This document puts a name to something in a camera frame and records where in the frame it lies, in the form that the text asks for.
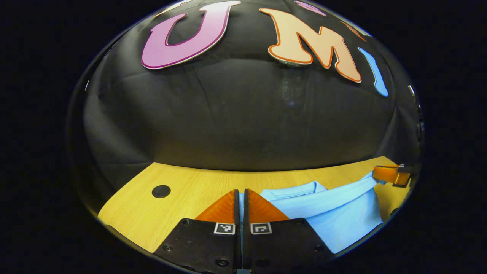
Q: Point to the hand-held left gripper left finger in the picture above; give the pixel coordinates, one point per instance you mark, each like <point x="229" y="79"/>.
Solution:
<point x="236" y="243"/>

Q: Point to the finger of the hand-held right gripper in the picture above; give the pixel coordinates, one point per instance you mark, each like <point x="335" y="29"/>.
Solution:
<point x="386" y="174"/>

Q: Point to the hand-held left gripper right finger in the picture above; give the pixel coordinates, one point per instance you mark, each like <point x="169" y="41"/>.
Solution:
<point x="246" y="243"/>

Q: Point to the light blue T-shirt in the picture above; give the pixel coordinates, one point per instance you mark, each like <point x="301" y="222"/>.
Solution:
<point x="342" y="217"/>

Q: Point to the black round table grommet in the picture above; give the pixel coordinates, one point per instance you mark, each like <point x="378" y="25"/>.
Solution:
<point x="161" y="191"/>

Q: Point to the black backdrop cloth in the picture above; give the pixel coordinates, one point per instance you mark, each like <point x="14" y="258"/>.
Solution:
<point x="236" y="121"/>

